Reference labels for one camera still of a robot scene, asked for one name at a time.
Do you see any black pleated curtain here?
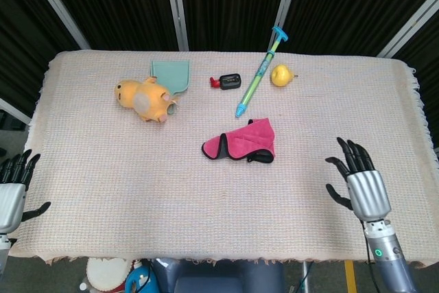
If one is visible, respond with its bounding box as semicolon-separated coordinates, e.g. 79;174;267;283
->
0;0;439;126

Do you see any yellow pear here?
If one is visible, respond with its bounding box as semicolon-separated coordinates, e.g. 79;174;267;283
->
270;63;299;88

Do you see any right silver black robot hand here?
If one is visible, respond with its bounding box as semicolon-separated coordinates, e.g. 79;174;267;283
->
324;137;392;222

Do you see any pink towel with black trim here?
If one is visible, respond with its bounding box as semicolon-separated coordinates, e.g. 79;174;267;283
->
201;117;277;163

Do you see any yellow plush animal toy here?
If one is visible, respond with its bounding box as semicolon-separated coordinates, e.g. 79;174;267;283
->
114;75;180;124

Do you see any green blue toy water squirter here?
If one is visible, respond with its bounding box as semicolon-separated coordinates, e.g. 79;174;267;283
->
235;25;289;118

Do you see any black and red clip device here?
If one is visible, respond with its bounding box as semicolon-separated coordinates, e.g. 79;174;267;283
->
209;73;241;91

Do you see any teal green dustpan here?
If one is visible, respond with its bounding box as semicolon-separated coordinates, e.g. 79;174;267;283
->
151;60;191;115

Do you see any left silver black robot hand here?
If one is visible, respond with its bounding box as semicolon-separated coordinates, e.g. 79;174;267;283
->
0;148;51;234

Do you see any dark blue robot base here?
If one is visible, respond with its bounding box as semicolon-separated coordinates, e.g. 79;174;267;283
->
150;257;285;293

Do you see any blue plastic container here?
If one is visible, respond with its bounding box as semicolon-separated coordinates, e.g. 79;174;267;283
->
125;260;154;293

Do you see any silver table leg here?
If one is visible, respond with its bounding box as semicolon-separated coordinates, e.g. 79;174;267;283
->
300;261;310;293

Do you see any beige woven tablecloth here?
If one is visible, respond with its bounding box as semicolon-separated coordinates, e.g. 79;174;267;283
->
6;49;434;268

